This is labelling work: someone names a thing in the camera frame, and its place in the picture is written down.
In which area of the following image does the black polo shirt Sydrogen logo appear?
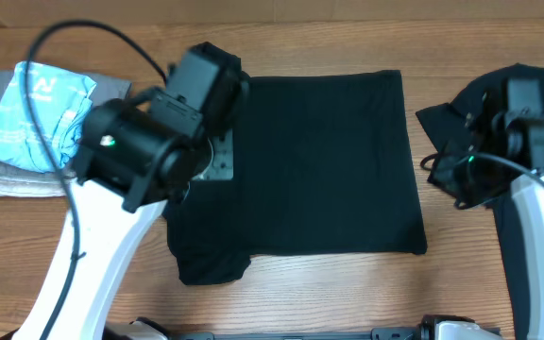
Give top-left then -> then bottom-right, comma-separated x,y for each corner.
163,70 -> 427,285

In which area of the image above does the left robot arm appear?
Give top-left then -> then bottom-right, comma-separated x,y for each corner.
12,93 -> 243,339

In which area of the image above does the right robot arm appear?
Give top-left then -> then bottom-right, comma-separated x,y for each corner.
429,108 -> 544,339

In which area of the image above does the black t-shirt white label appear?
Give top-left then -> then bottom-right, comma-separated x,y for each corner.
416,63 -> 544,340

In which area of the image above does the folded grey garment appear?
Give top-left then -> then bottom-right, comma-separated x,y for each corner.
0,70 -> 133,179

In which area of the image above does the folded light blue shirt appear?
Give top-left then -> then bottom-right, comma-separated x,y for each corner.
0,61 -> 97,173

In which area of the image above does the folded beige garment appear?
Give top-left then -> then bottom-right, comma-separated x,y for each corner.
0,162 -> 65,198

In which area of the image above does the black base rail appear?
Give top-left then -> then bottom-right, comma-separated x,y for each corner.
101,314 -> 502,340

